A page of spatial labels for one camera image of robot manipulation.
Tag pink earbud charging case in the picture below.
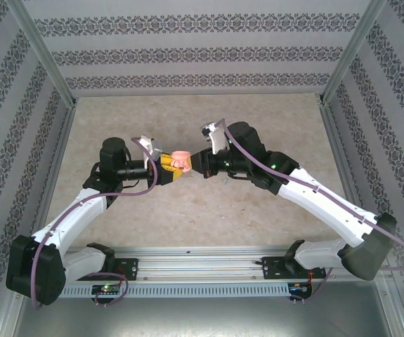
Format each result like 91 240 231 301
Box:
171 150 193 174

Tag grey metal sheet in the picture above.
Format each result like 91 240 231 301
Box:
11 298 404 337

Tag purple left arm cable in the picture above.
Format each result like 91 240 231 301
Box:
32 136 159 310

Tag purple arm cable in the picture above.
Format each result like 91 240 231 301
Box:
32 136 159 310
219 118 404 305

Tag aluminium table side rail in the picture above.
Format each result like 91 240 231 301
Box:
31 103 79 234
322 103 389 254

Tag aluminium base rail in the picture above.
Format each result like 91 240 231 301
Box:
64 245 394 282

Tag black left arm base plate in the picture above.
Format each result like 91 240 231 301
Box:
74 258 139 282

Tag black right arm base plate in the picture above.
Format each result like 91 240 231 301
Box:
261 256 326 281

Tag grey slotted cable duct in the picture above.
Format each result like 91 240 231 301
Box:
63 283 290 298

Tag aluminium frame post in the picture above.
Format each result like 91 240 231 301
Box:
320 0 388 103
4 0 78 106

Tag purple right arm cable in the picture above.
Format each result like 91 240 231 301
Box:
219 118 404 305

